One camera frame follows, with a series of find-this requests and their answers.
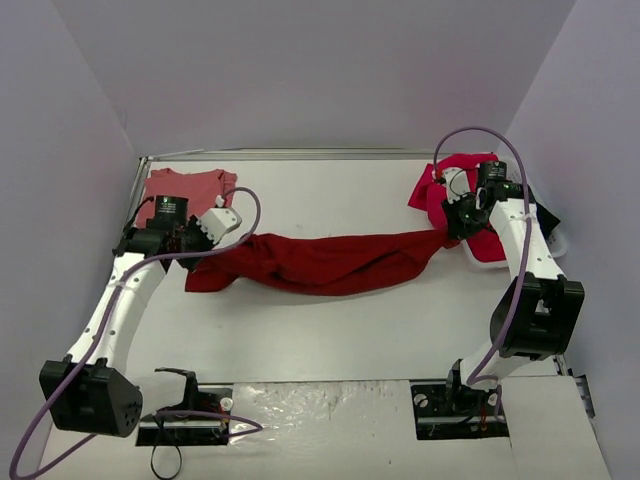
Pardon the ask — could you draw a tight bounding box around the folded salmon pink t-shirt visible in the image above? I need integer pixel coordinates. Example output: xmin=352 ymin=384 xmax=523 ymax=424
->
xmin=144 ymin=168 xmax=237 ymax=221

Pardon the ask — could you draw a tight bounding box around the bright pink t-shirt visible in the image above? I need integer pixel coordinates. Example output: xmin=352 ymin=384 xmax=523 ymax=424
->
xmin=408 ymin=153 xmax=505 ymax=263

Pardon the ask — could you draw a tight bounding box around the black garment in basket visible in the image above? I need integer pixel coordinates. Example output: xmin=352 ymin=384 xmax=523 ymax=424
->
xmin=535 ymin=201 xmax=561 ymax=241

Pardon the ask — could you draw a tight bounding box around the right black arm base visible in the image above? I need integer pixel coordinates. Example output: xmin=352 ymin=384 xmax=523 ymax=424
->
xmin=410 ymin=373 xmax=509 ymax=441

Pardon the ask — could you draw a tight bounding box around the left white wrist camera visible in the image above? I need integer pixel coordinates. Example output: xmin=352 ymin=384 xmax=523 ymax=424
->
xmin=196 ymin=195 xmax=242 ymax=246

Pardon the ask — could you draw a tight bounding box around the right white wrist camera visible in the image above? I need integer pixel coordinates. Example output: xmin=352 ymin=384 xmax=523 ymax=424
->
xmin=433 ymin=167 xmax=474 ymax=205

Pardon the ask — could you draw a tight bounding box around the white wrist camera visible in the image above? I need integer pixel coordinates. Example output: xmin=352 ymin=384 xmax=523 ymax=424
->
xmin=196 ymin=195 xmax=242 ymax=246
xmin=433 ymin=167 xmax=474 ymax=205

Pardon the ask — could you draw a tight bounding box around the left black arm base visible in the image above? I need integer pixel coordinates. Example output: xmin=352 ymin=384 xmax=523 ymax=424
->
xmin=135 ymin=367 xmax=234 ymax=447

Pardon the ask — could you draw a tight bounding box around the white foreground cover board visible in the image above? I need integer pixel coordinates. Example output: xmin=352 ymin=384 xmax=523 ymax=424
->
xmin=50 ymin=376 xmax=609 ymax=479

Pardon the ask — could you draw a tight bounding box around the white plastic laundry basket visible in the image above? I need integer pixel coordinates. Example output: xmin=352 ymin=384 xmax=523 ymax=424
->
xmin=462 ymin=155 xmax=568 ymax=269

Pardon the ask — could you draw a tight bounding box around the thin black cable loop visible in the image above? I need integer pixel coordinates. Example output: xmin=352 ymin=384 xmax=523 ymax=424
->
xmin=149 ymin=409 xmax=183 ymax=478

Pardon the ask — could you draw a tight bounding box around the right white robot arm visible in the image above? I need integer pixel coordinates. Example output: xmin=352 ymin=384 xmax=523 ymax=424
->
xmin=440 ymin=161 xmax=585 ymax=413

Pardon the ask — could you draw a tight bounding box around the dark red t-shirt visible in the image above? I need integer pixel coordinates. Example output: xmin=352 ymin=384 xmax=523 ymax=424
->
xmin=185 ymin=230 xmax=456 ymax=296

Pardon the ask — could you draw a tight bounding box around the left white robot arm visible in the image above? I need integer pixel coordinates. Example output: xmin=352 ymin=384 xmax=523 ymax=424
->
xmin=39 ymin=195 xmax=241 ymax=437

